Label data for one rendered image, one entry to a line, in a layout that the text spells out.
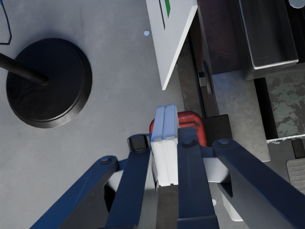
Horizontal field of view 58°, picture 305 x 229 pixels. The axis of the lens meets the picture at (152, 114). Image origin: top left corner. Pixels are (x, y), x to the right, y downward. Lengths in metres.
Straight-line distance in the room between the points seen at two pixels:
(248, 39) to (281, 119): 0.13
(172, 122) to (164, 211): 0.92
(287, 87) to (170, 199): 0.73
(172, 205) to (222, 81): 0.72
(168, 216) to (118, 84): 0.55
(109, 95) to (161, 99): 0.21
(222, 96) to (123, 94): 0.73
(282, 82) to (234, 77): 0.07
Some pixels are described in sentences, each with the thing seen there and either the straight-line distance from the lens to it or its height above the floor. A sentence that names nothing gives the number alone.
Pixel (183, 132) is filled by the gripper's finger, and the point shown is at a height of 0.88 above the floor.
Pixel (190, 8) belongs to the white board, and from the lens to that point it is 0.55.
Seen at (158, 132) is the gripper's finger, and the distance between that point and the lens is 0.16.
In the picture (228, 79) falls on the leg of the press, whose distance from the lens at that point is 0.43.
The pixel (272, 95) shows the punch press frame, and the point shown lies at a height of 0.64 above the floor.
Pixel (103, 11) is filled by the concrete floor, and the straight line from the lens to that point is 1.27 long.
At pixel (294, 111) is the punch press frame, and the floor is 0.64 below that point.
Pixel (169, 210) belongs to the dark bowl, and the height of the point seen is 0.00.
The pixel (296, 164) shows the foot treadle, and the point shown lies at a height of 0.16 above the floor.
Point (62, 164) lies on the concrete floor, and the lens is 1.19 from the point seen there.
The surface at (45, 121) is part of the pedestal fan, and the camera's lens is 1.19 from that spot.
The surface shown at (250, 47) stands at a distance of 0.38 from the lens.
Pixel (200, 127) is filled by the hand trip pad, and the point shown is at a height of 0.76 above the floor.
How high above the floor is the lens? 1.06
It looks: 79 degrees down
